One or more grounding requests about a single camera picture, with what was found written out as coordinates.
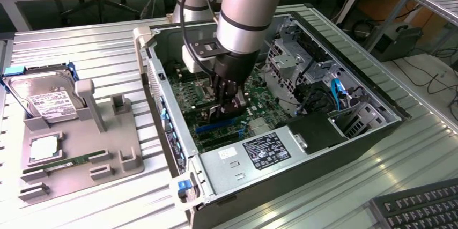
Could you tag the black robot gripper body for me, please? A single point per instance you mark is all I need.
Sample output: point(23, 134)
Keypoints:
point(236, 65)

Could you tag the black graphics card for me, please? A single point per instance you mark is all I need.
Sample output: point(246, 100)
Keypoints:
point(216, 116)

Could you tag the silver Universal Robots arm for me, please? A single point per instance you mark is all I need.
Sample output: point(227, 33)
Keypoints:
point(247, 11)

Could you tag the CPU socket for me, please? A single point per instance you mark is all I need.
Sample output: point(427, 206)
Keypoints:
point(203, 91)

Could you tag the green motherboard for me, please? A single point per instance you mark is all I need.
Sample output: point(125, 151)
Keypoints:
point(264, 97)

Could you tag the silver chipset heatsink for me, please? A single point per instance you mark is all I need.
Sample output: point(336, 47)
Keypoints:
point(259, 127)

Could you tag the blue expansion slot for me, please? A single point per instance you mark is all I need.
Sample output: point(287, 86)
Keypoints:
point(207, 128)

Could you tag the silver drive cage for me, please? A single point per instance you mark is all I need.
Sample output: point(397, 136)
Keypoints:
point(286, 62)

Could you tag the black expansion slot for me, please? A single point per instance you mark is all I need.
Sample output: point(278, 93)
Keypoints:
point(218, 136)
point(222, 143)

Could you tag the black plastic air shroud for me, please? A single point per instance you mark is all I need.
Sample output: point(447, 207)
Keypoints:
point(314, 132)

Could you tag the silver power supply unit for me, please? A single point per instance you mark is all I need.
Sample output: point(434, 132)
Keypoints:
point(228, 170)

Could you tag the open black PC case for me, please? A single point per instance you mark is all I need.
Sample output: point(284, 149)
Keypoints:
point(286, 170)

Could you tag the blue case latch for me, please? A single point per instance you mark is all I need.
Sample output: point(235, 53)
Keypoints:
point(183, 184)

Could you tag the silver disk bay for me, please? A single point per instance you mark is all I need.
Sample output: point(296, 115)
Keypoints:
point(358, 121)

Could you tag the grey parts rack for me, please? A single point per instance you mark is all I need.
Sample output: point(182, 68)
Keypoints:
point(79, 137)

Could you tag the silver hard disk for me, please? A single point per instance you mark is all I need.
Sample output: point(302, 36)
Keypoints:
point(45, 97)

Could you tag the green RAM stick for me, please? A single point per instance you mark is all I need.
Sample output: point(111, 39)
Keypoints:
point(71, 161)

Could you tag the silver CPU chip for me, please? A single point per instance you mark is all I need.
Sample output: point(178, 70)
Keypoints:
point(43, 148)

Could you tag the blue hard disk carrier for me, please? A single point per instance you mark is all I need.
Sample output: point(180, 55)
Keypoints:
point(13, 73)

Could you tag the black keyboard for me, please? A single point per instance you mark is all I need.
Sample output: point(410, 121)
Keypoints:
point(422, 207)

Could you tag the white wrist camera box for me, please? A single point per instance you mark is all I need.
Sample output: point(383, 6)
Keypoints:
point(191, 60)

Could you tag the metal slat frame table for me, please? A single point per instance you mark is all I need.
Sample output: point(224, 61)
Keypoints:
point(439, 1)

